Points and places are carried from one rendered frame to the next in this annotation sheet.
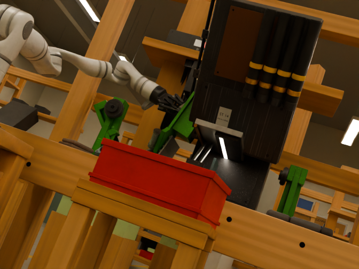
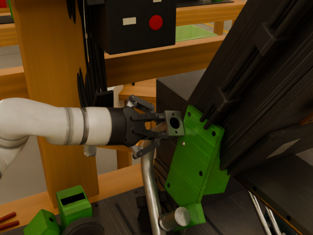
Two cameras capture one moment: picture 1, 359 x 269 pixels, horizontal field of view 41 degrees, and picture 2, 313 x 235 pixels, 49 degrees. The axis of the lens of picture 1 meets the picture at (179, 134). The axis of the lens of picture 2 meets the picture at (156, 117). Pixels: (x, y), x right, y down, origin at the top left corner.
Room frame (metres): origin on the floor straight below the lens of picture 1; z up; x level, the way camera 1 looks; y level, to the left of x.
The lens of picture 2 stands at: (1.37, 0.45, 1.60)
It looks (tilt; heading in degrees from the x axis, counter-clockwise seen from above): 29 degrees down; 319
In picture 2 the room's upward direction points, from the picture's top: straight up
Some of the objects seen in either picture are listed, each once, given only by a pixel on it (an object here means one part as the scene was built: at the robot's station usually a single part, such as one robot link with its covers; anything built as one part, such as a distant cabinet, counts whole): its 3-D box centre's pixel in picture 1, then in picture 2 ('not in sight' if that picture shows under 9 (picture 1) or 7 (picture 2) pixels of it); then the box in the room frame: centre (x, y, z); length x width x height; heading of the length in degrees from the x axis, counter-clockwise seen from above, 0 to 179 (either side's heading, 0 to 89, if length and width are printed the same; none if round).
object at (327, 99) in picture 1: (239, 77); not in sight; (2.06, -0.16, 1.52); 0.90 x 0.25 x 0.04; 77
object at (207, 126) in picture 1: (221, 144); (267, 168); (1.69, -0.16, 1.11); 0.39 x 0.16 x 0.03; 167
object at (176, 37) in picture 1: (184, 42); not in sight; (2.08, 0.13, 1.59); 0.15 x 0.07 x 0.07; 77
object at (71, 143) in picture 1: (76, 147); not in sight; (1.64, 0.32, 0.91); 0.10 x 0.08 x 0.03; 135
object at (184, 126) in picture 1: (188, 121); (203, 157); (1.76, -0.01, 1.17); 0.13 x 0.12 x 0.20; 77
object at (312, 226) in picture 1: (298, 224); not in sight; (1.44, -0.43, 0.91); 0.20 x 0.11 x 0.03; 68
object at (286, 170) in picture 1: (282, 175); not in sight; (1.85, -0.44, 1.12); 0.08 x 0.03 x 0.08; 167
